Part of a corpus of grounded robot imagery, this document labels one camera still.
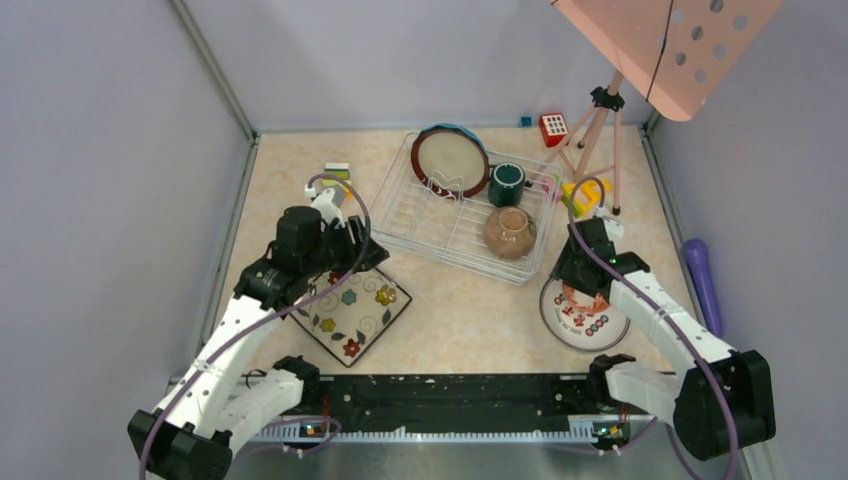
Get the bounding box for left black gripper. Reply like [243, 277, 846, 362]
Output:
[302, 214, 389, 277]

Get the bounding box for orange white patterned bowl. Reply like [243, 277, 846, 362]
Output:
[562, 285, 610, 316]

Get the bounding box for brown speckled bowl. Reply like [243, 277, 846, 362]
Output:
[482, 206, 537, 260]

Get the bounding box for white wire dish rack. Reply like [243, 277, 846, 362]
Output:
[369, 132, 563, 285]

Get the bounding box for dark green mug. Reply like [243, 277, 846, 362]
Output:
[487, 162, 528, 208]

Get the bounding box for red rimmed beige plate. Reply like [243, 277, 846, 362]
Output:
[410, 130, 490, 198]

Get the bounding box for teal polka dot plate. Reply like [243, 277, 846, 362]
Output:
[418, 122, 485, 152]

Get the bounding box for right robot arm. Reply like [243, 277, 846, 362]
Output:
[551, 216, 777, 461]

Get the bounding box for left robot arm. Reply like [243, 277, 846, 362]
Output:
[127, 183, 388, 479]

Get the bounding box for white round patterned plate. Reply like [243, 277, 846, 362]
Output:
[539, 279, 630, 352]

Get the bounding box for square floral glass plate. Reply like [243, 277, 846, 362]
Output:
[289, 268, 412, 368]

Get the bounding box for pink toy brick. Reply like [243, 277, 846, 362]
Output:
[542, 178, 563, 202]

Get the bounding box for stacked colourful toy bricks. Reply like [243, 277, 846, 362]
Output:
[321, 162, 353, 199]

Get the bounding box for red white toy block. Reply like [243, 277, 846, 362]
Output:
[538, 112, 569, 148]

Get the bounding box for pink tripod stand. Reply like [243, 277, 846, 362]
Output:
[529, 70, 625, 216]

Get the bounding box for pink perforated board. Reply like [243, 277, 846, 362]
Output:
[551, 0, 783, 122]

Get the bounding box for yellow toy frame brick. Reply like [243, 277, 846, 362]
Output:
[560, 179, 611, 218]

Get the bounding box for purple handled tool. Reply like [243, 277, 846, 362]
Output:
[683, 238, 724, 338]

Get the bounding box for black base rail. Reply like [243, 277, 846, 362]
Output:
[289, 373, 603, 434]

